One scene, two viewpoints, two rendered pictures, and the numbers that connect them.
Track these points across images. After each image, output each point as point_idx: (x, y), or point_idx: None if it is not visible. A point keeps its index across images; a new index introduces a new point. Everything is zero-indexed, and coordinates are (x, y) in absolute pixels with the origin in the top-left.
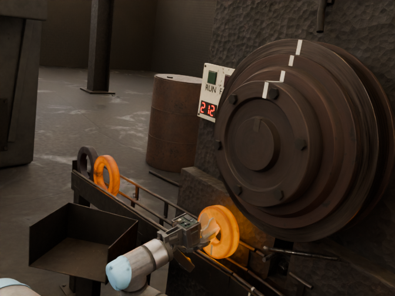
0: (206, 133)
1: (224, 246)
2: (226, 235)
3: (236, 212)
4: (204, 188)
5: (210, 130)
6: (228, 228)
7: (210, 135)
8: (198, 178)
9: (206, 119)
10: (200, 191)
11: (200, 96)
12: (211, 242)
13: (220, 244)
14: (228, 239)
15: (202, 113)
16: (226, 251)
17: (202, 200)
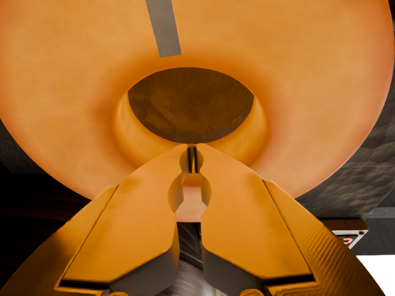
0: (353, 200)
1: (49, 110)
2: (86, 167)
3: (174, 141)
4: (356, 152)
5: (338, 207)
6: (92, 196)
7: (338, 199)
8: (390, 165)
9: (349, 217)
10: (392, 133)
11: (350, 248)
12: (51, 239)
13: (93, 106)
14: (53, 156)
15: (347, 237)
16: (8, 88)
17: (387, 108)
